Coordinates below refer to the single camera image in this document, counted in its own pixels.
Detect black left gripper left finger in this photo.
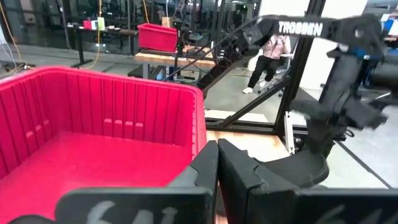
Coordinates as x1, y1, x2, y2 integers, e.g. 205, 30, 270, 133
55, 139, 220, 224

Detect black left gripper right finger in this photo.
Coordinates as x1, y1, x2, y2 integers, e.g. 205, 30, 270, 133
217, 138, 398, 224

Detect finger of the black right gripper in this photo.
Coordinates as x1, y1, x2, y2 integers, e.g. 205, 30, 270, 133
197, 55, 246, 91

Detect black rubber slide sandal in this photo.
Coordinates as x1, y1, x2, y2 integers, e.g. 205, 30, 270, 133
253, 148, 330, 189

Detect large red plastic bin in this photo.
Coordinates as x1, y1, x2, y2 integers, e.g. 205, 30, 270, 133
0, 65, 208, 224

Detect small red plastic bin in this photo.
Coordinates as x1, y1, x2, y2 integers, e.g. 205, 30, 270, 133
137, 23, 178, 53

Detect person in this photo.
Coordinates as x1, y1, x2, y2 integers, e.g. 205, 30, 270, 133
242, 33, 292, 95

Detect wooden workcell table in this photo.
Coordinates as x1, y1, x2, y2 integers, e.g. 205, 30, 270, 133
134, 46, 218, 80

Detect blue lit monitor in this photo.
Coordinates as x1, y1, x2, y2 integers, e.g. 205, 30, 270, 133
381, 14, 398, 37

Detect black work table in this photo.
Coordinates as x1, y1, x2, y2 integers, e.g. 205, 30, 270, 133
67, 24, 139, 68

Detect black aluminium rig frame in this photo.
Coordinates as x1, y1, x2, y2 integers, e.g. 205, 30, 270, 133
203, 0, 330, 147

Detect yellow hanging cable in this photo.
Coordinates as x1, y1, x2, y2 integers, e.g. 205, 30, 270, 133
79, 0, 104, 70

